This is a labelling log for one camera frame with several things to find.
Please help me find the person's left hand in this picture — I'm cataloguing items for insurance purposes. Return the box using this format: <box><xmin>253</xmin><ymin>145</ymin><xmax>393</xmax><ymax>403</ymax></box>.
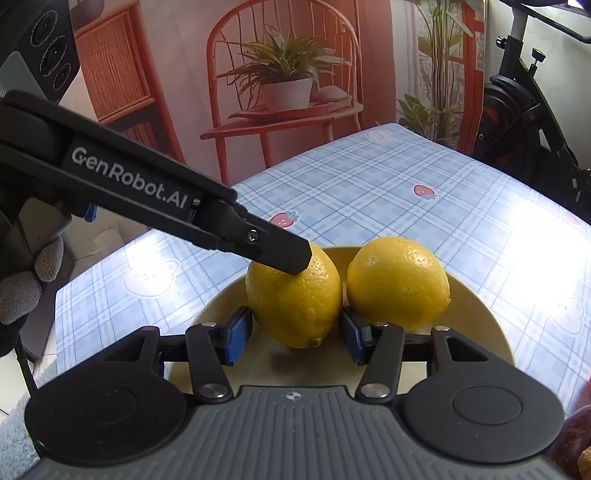
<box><xmin>0</xmin><ymin>210</ymin><xmax>65</xmax><ymax>359</ymax></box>

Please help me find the black cable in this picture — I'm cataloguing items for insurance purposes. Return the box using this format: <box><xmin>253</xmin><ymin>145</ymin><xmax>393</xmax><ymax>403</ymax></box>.
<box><xmin>15</xmin><ymin>345</ymin><xmax>38</xmax><ymax>397</ymax></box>

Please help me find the printed wall backdrop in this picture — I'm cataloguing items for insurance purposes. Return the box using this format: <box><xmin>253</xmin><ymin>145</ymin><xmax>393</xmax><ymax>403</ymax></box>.
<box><xmin>62</xmin><ymin>0</ymin><xmax>489</xmax><ymax>241</ymax></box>

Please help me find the light blue fluffy rug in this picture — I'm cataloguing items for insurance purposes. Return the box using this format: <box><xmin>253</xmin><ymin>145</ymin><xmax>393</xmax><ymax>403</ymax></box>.
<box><xmin>0</xmin><ymin>392</ymin><xmax>43</xmax><ymax>480</ymax></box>

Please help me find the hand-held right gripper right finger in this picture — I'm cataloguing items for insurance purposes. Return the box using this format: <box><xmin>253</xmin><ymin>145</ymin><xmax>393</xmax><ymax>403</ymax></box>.
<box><xmin>338</xmin><ymin>307</ymin><xmax>514</xmax><ymax>403</ymax></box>

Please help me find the yellow lemon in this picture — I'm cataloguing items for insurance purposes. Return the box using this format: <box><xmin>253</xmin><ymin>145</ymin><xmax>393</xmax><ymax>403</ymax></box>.
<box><xmin>246</xmin><ymin>242</ymin><xmax>343</xmax><ymax>350</ymax></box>
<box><xmin>346</xmin><ymin>237</ymin><xmax>451</xmax><ymax>333</ymax></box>

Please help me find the cream round plate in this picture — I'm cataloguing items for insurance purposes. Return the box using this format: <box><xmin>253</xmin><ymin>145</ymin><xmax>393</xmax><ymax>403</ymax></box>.
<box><xmin>164</xmin><ymin>247</ymin><xmax>516</xmax><ymax>394</ymax></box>

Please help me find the black exercise bike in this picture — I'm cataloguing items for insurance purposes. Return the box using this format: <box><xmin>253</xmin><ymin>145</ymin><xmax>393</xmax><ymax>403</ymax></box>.
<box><xmin>471</xmin><ymin>0</ymin><xmax>591</xmax><ymax>219</ymax></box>

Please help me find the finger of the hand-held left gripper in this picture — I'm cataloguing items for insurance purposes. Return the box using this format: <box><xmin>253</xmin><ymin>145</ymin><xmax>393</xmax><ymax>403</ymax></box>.
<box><xmin>189</xmin><ymin>198</ymin><xmax>314</xmax><ymax>278</ymax></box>

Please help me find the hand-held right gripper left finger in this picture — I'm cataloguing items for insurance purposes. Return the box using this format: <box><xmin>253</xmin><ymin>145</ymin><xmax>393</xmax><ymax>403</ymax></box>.
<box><xmin>102</xmin><ymin>306</ymin><xmax>254</xmax><ymax>403</ymax></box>

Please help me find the dark red apple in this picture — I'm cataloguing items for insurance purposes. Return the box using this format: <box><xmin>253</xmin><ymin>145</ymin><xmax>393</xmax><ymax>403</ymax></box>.
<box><xmin>547</xmin><ymin>406</ymin><xmax>591</xmax><ymax>480</ymax></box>

